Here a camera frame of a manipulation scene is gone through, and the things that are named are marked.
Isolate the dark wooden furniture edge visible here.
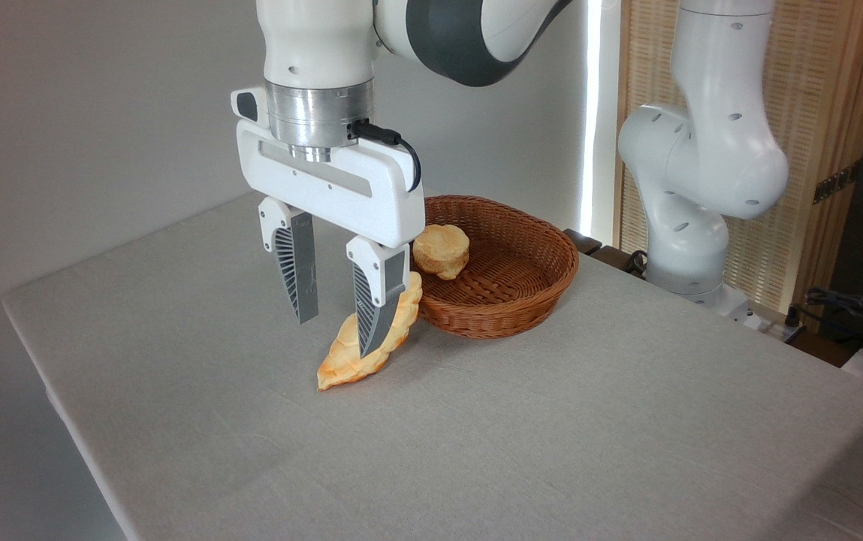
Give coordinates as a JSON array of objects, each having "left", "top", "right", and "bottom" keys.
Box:
[{"left": 563, "top": 228, "right": 631, "bottom": 270}]

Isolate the round bread roll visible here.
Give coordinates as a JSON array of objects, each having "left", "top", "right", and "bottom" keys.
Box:
[{"left": 412, "top": 224, "right": 471, "bottom": 281}]

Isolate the golden croissant bread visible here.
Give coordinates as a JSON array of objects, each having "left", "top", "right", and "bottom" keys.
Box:
[{"left": 316, "top": 272, "right": 424, "bottom": 391}]

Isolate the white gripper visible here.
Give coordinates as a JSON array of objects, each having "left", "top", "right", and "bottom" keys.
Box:
[{"left": 236, "top": 120, "right": 427, "bottom": 358}]

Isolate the dark metal screen hinge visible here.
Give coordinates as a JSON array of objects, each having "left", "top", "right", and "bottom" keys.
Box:
[{"left": 813, "top": 161, "right": 862, "bottom": 205}]

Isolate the grey tablecloth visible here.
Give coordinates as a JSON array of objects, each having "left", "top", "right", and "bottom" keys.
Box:
[{"left": 2, "top": 188, "right": 863, "bottom": 541}]

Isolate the black cable bundle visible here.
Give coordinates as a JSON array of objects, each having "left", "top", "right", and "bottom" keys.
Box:
[{"left": 803, "top": 286, "right": 863, "bottom": 348}]

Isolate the brown wicker basket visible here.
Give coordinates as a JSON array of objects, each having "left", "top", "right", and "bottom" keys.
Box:
[{"left": 410, "top": 195, "right": 581, "bottom": 340}]

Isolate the bamboo folding screen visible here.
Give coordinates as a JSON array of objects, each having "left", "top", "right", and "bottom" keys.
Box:
[{"left": 615, "top": 0, "right": 863, "bottom": 331}]

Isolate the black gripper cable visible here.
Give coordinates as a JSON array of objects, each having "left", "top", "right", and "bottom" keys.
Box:
[{"left": 349, "top": 119, "right": 423, "bottom": 193}]

